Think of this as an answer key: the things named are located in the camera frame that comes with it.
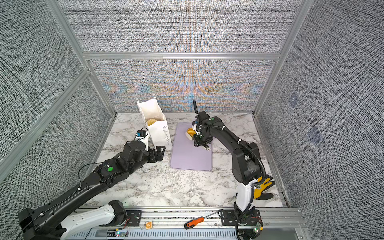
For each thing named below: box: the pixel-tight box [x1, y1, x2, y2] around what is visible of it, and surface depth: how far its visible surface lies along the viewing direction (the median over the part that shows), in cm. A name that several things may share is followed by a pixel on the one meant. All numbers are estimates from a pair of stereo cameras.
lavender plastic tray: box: [170, 122, 212, 172], surface depth 96 cm
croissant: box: [147, 118, 157, 127], surface depth 95 cm
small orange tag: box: [145, 221, 153, 230], surface depth 73 cm
